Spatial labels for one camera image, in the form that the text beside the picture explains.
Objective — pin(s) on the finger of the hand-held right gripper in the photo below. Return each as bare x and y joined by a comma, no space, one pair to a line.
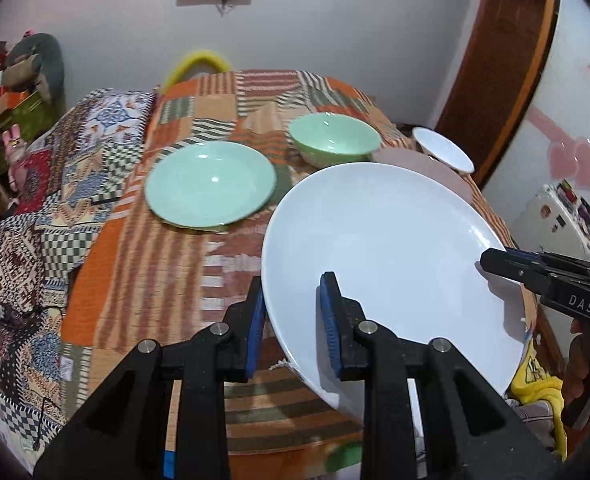
507,266
550,260

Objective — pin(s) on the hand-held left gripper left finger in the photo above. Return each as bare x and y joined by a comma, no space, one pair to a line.
255,330

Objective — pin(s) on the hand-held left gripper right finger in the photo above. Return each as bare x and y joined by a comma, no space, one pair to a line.
329,330

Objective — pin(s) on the large white plate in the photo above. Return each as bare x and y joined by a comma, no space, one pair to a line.
390,260

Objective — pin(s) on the white bowl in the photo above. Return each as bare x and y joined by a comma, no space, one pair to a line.
445,149

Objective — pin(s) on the green plate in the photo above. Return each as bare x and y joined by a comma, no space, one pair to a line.
210,182

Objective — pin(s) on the green bowl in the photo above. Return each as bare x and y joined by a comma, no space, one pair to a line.
332,137

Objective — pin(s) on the person's right hand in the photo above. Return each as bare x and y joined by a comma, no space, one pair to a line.
577,370

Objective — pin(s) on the white sticker-covered appliance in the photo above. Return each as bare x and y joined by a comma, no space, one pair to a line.
560,215

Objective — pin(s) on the yellow cloth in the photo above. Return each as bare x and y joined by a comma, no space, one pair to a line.
540,385

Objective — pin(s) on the orange striped blanket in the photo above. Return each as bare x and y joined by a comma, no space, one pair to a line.
175,270

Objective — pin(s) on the brown wooden door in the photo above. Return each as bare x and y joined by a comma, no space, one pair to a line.
500,70

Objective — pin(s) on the patchwork patterned quilt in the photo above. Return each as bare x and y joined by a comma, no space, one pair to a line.
40,240

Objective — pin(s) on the pink rabbit toy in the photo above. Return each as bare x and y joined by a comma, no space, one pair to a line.
15,152

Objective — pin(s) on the green cardboard box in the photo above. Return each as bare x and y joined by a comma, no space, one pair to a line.
20,120

